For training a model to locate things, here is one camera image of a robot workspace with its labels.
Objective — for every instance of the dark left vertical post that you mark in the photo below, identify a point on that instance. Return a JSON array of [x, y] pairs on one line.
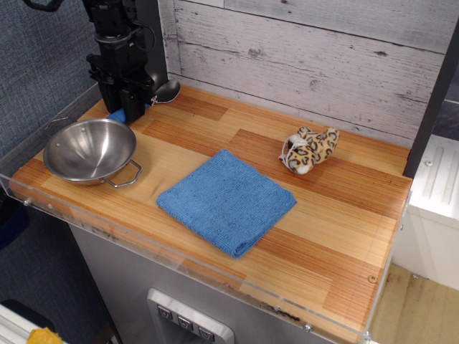
[[148, 14]]

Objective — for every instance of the stainless steel bowl with handles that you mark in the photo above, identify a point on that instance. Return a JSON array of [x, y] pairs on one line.
[[91, 152]]

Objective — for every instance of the blue handled metal spoon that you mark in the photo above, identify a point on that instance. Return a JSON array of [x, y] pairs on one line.
[[166, 93]]

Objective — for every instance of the yellow tape object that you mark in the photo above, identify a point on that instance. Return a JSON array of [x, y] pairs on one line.
[[44, 336]]

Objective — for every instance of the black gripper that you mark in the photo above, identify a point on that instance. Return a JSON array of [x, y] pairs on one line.
[[122, 79]]

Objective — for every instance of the white side unit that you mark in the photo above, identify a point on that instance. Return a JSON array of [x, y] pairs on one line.
[[427, 243]]

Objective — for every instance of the dark vertical post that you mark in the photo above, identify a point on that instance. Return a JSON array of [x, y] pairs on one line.
[[434, 105], [148, 14]]

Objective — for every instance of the silver cabinet with dispenser panel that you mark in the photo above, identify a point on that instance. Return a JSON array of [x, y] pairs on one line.
[[156, 295]]

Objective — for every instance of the dark right vertical post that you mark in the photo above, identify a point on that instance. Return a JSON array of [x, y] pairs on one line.
[[434, 105]]

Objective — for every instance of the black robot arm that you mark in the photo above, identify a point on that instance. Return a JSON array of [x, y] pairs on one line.
[[115, 21]]

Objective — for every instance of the folded blue cloth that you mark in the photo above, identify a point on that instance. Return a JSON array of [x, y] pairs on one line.
[[228, 203]]

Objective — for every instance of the leopard print plush toy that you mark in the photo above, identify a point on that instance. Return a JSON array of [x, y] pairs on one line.
[[305, 149]]

